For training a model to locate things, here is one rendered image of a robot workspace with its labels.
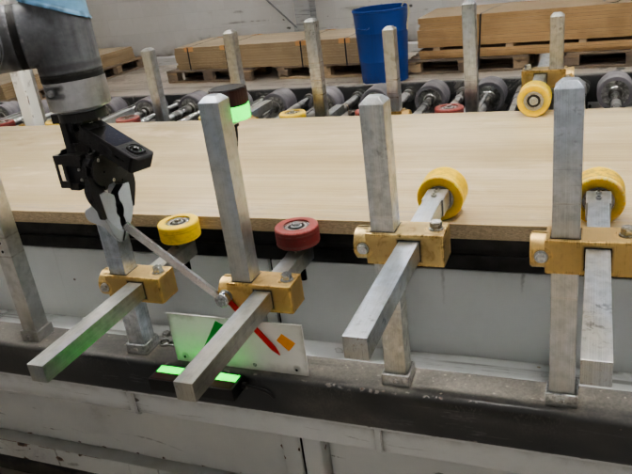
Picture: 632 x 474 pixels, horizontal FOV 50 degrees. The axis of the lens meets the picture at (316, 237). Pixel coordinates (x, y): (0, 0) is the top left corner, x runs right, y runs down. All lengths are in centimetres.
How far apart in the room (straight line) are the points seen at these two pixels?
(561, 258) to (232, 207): 49
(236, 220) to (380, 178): 25
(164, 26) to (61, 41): 910
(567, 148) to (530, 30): 595
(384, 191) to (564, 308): 30
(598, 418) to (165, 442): 116
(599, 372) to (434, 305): 59
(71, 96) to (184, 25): 889
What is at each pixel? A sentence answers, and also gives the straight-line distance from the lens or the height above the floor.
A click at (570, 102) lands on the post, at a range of 89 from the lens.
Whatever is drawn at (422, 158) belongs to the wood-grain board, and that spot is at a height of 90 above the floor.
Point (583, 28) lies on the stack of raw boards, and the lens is 679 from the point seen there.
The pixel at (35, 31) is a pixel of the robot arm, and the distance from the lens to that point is 104.
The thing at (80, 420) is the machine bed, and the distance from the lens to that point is 202.
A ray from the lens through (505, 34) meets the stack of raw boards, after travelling 687.
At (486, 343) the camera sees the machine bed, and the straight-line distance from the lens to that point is 131.
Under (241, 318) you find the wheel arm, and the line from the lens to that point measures 104.
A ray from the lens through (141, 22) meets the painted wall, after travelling 1035.
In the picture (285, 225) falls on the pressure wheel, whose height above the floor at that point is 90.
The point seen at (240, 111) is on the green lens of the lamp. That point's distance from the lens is 106.
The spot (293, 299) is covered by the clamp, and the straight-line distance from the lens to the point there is 110.
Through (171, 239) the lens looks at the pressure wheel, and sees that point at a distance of 131.
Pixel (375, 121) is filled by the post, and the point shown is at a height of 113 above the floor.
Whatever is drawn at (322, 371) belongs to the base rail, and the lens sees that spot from 117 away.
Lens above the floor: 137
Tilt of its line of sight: 24 degrees down
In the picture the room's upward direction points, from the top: 8 degrees counter-clockwise
